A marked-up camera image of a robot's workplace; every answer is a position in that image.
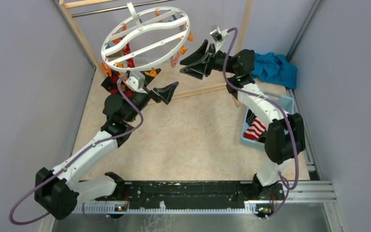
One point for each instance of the blue crumpled cloth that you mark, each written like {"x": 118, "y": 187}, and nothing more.
{"x": 275, "y": 69}

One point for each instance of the black striped sock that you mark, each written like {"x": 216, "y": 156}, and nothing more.
{"x": 250, "y": 118}

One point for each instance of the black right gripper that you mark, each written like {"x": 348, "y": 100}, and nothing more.
{"x": 198, "y": 70}

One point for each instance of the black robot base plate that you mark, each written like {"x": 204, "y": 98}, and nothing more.
{"x": 192, "y": 195}

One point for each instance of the light blue perforated basket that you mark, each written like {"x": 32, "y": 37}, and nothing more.
{"x": 287, "y": 103}

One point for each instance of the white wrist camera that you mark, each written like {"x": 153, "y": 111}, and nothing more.
{"x": 135, "y": 80}
{"x": 218, "y": 34}

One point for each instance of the light wooden rack frame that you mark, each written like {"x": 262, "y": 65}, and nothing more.
{"x": 65, "y": 8}

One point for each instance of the red white striped sock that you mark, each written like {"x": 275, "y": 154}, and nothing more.
{"x": 256, "y": 131}

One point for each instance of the white round clip hanger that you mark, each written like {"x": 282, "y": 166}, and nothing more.
{"x": 163, "y": 31}

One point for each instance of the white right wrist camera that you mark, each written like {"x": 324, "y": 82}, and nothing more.
{"x": 218, "y": 34}

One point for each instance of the metal hanging rod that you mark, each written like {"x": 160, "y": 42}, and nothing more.
{"x": 118, "y": 8}

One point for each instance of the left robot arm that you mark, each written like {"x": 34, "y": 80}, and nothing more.
{"x": 61, "y": 189}

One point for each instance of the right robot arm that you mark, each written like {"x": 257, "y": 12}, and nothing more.
{"x": 285, "y": 131}

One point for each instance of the red snowflake sock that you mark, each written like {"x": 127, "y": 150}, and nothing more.
{"x": 130, "y": 64}

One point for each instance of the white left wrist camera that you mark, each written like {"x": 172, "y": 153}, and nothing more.
{"x": 135, "y": 80}

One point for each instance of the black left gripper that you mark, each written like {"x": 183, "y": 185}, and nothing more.
{"x": 165, "y": 93}

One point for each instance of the black orange sock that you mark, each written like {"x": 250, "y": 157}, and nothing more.
{"x": 110, "y": 84}

